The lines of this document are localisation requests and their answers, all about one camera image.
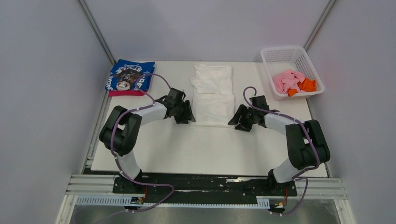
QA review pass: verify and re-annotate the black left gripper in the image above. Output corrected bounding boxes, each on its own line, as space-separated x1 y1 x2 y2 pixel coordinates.
174 100 196 125

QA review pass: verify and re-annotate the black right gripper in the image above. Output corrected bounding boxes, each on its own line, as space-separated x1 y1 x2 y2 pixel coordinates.
228 105 257 132

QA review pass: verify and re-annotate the white printed t shirt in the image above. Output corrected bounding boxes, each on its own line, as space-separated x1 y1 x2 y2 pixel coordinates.
190 63 235 128

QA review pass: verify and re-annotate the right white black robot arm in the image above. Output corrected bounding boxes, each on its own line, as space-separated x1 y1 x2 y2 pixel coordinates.
228 95 331 195

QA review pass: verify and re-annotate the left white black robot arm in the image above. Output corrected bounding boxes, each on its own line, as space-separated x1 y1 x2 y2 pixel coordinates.
99 88 195 193

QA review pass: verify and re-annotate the light pink crumpled shirt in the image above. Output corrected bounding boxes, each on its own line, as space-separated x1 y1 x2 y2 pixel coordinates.
272 69 305 94

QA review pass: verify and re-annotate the white plastic basket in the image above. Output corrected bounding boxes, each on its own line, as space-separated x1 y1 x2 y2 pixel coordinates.
261 46 325 101

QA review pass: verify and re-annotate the folded blue printed t shirt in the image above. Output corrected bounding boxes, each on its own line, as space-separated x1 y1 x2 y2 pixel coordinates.
105 59 156 91

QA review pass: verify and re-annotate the orange crumpled shirt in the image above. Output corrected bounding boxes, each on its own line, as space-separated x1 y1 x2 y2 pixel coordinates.
287 78 317 97

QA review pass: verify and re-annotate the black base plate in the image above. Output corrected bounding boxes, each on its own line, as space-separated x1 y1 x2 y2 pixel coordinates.
113 173 297 205

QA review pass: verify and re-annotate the white slotted cable duct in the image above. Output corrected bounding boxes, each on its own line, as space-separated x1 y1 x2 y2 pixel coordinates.
75 195 270 208

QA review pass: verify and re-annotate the aluminium frame rail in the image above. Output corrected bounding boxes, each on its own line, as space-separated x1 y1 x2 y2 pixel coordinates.
65 175 348 200

